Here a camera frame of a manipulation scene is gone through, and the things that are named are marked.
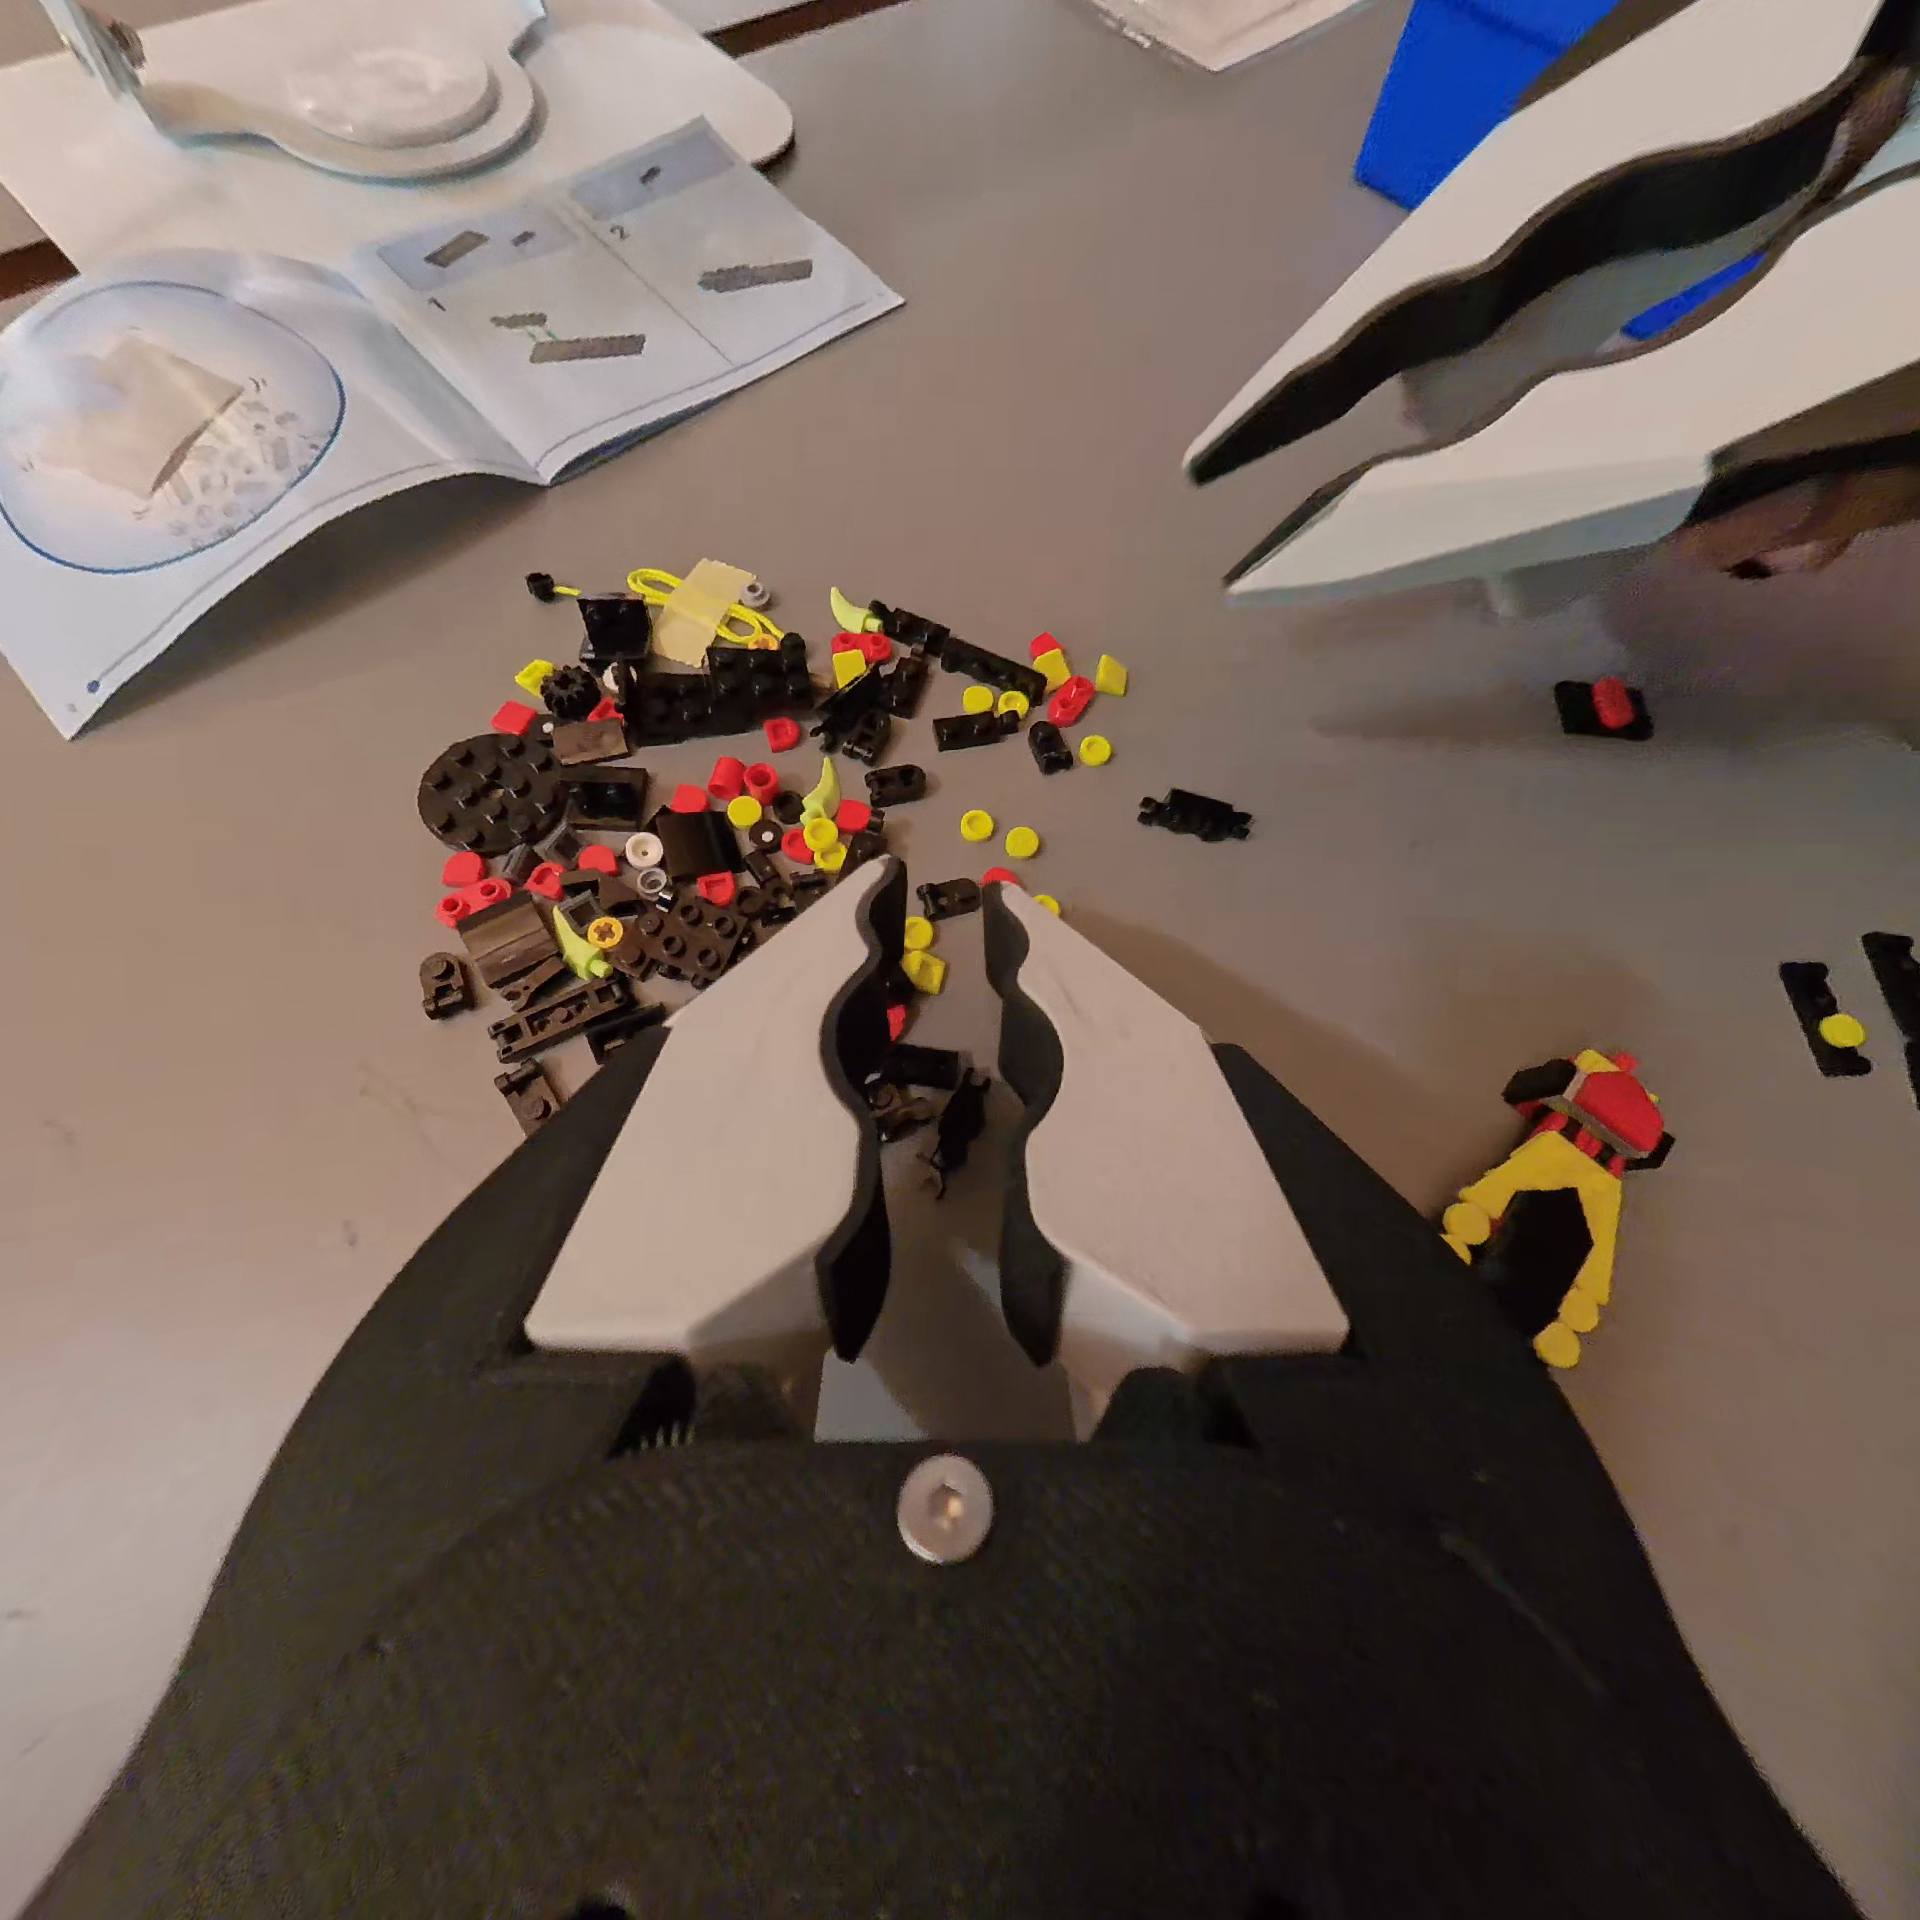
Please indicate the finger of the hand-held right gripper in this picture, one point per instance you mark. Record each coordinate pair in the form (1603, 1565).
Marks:
(1577, 450)
(1577, 134)

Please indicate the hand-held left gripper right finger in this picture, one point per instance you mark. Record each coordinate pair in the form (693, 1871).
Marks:
(1185, 1204)

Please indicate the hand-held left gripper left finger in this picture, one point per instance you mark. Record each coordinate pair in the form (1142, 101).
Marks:
(705, 1167)

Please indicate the small black lego clip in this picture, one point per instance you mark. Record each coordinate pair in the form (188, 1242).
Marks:
(957, 1126)

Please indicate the black lego plate red tiles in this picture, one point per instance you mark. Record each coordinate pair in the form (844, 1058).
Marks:
(1607, 704)

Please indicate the yellow red black lego model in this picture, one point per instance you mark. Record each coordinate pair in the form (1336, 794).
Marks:
(1612, 1110)

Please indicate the pile of lego pieces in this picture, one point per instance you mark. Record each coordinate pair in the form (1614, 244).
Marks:
(722, 704)

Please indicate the black lego plate yellow stud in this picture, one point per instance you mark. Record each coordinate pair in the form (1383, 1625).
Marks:
(1823, 1013)

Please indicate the long black lego plate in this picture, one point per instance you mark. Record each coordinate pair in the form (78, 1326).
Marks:
(1897, 990)

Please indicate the lego instruction booklet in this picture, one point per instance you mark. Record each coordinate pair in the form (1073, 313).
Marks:
(450, 376)

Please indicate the person's right hand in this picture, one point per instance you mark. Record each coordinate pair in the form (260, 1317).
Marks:
(1798, 535)

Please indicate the blue plastic bin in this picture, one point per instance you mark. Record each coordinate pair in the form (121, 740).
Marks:
(1424, 105)

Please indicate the clear plastic bag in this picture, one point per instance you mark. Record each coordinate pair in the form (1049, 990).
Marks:
(1231, 31)

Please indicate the white card with clear bubble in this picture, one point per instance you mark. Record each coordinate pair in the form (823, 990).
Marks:
(662, 93)

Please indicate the black lego bracket piece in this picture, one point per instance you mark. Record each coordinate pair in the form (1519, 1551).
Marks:
(1193, 814)

